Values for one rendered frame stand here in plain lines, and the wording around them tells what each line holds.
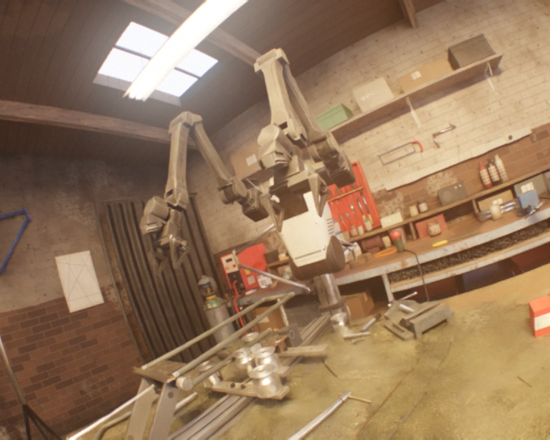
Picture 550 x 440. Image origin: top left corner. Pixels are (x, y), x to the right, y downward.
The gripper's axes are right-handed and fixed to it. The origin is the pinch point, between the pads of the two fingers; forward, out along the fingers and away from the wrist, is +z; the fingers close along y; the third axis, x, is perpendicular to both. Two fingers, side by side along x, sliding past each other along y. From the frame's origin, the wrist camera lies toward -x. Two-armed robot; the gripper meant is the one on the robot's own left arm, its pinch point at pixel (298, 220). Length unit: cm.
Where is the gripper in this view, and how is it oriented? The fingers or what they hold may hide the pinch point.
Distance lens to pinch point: 57.2
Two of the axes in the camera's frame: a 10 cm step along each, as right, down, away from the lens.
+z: 0.5, 8.5, -5.2
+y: 8.3, -3.3, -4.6
